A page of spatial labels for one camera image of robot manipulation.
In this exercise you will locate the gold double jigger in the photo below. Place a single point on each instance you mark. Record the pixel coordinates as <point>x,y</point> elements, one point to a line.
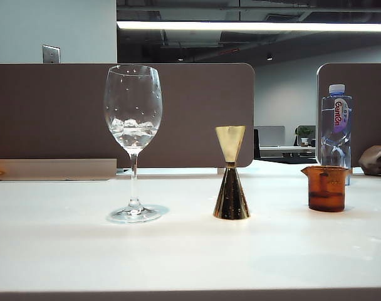
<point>231,200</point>

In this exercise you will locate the small amber measuring cup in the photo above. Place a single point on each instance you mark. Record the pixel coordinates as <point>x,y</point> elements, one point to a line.
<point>326,194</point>

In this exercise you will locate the clear wine glass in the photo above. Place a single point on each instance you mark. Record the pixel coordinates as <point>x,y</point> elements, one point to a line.
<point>132,138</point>

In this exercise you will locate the Ganten plastic water bottle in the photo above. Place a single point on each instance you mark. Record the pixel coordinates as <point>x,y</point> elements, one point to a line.
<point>336,116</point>

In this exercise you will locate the black office chair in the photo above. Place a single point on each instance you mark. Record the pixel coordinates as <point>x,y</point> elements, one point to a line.
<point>256,144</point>

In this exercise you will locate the grey background desk screen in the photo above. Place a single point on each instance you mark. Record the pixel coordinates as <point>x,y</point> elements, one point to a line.
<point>269,135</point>

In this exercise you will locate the white background desk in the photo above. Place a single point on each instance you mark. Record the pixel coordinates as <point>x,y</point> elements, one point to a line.
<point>281,149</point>

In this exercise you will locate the green potted plant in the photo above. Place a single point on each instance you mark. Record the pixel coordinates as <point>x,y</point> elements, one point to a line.
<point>304,133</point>

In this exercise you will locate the long ceiling light strip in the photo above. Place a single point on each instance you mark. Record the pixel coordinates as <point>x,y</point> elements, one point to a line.
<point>240,26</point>

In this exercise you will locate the wide brown desk partition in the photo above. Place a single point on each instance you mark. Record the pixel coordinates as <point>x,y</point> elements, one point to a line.
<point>52,109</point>

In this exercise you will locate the metal wall switch plate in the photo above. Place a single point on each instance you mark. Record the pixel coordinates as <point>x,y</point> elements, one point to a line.
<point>51,54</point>

